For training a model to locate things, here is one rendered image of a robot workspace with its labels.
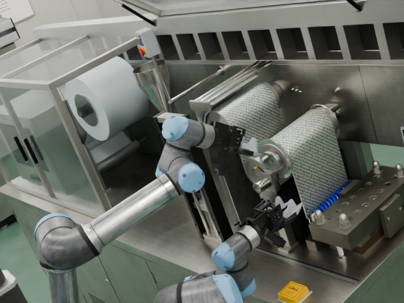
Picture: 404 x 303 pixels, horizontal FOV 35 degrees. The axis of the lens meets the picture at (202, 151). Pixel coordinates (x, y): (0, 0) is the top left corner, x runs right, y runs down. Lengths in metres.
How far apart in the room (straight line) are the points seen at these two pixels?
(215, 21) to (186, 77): 0.40
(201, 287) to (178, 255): 0.88
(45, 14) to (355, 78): 5.87
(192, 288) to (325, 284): 0.59
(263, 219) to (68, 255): 0.64
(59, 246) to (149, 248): 0.93
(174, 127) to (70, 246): 0.44
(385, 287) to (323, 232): 0.26
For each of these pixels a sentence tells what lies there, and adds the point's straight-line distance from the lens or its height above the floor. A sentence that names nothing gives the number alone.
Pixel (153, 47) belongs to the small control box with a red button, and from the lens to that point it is 2.44.
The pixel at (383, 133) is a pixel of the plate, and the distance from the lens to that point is 2.26.
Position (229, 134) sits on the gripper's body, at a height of 1.43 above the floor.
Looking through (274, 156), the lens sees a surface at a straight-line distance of 2.10.
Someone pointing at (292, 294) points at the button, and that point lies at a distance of 2.06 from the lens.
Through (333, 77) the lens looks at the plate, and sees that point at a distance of 2.28.
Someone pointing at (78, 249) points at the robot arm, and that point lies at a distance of 1.73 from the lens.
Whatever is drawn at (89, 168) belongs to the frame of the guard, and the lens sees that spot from 2.83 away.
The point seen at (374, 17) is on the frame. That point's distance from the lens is 2.08.
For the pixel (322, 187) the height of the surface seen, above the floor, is 1.08.
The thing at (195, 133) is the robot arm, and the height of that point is 1.50.
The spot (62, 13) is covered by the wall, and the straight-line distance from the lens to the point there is 7.85.
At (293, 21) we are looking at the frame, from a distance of 2.30.
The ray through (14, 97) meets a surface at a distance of 3.16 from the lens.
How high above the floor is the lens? 2.16
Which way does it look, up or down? 22 degrees down
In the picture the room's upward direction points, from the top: 20 degrees counter-clockwise
